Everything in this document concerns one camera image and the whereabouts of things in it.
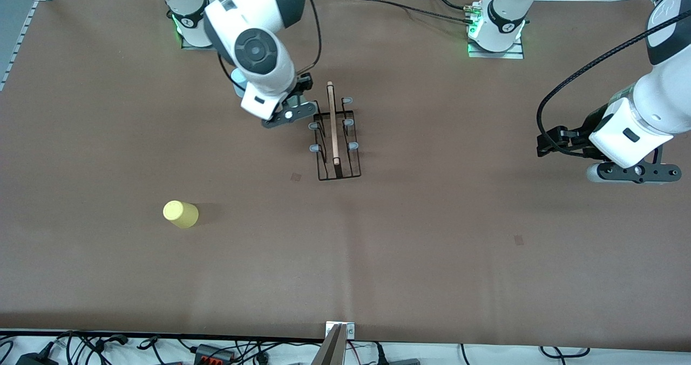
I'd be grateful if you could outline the orange lever connector block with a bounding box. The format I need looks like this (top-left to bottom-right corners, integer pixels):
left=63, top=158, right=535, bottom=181
left=194, top=343, right=236, bottom=363

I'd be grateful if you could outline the yellow plastic cup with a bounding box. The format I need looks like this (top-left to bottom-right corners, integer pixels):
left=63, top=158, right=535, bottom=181
left=162, top=200, right=199, bottom=229

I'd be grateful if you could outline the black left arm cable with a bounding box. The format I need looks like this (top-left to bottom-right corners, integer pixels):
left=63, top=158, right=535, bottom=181
left=536, top=10, right=691, bottom=158

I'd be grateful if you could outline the perforated metal rail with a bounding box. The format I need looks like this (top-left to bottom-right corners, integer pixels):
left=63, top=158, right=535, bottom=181
left=0, top=0, right=43, bottom=91

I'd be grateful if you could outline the aluminium arm base plate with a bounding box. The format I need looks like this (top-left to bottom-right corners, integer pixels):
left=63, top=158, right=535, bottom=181
left=467, top=37, right=525, bottom=59
left=181, top=33, right=216, bottom=51

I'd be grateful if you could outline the black looped cable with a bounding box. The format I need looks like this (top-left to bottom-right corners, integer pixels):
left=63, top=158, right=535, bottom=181
left=540, top=346, right=590, bottom=359

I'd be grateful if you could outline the light blue plastic cup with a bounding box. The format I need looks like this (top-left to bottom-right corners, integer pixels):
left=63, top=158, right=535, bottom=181
left=231, top=68, right=250, bottom=99

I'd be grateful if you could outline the long black braided cable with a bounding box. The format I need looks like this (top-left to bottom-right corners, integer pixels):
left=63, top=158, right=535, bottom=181
left=372, top=0, right=478, bottom=26

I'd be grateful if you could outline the black power adapter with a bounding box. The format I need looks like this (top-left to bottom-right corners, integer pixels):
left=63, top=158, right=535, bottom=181
left=16, top=350, right=59, bottom=365

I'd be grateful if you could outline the black cable bundle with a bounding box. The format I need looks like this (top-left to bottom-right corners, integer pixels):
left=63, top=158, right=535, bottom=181
left=54, top=331, right=162, bottom=365

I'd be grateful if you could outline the aluminium camera stand post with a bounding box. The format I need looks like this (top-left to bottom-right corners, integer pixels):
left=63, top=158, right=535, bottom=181
left=310, top=323, right=347, bottom=365

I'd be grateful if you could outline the black wire cup holder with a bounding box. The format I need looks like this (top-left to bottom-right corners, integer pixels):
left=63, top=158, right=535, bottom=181
left=309, top=82, right=362, bottom=182

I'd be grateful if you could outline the brown table cover sheet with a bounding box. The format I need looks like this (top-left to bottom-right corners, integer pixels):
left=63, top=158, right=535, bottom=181
left=0, top=0, right=691, bottom=352

